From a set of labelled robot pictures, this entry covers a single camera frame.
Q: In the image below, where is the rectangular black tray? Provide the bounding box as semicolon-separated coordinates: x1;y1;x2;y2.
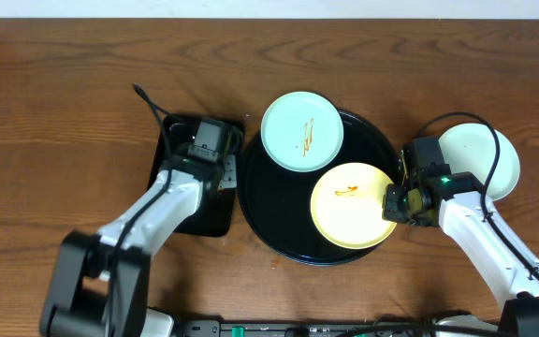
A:
163;114;245;238

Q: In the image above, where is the yellow plate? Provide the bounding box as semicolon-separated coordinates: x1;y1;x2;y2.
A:
310;162;396;250

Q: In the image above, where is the light green plate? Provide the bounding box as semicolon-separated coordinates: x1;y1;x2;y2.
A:
260;92;343;172
439;124;520;201

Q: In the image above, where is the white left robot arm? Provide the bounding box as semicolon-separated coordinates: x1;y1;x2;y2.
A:
39;144;236;336

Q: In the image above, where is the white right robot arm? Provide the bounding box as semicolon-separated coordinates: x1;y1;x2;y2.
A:
383;172;539;336

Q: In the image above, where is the round black tray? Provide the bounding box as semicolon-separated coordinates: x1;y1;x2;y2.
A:
237;110;401;266

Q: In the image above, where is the light green plate top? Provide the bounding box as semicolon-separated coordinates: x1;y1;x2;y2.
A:
260;92;343;172

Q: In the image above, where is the black base unit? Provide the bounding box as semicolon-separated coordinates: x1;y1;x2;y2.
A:
142;308;500;337

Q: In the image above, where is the right black cable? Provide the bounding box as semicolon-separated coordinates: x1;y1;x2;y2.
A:
414;110;539;310

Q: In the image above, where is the black cable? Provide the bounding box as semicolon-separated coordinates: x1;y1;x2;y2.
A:
414;110;539;310
103;82;191;337

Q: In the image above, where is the left black cable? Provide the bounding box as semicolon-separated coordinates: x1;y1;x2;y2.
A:
103;82;191;337

